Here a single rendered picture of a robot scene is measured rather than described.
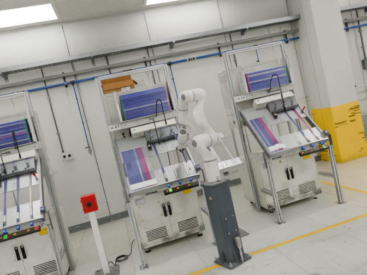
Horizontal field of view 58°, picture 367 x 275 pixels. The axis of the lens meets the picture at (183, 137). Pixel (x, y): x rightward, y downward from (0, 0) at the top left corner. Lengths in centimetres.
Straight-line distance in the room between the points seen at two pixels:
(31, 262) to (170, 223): 138
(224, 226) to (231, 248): 20
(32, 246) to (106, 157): 192
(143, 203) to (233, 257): 108
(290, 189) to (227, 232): 134
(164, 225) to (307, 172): 174
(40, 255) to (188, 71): 328
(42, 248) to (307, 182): 290
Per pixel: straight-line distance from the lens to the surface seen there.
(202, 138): 268
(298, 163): 398
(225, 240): 286
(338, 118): 568
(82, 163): 504
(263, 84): 394
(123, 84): 388
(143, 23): 528
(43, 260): 363
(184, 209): 354
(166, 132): 346
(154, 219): 350
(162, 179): 316
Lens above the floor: 132
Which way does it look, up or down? 4 degrees down
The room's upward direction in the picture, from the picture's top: 13 degrees counter-clockwise
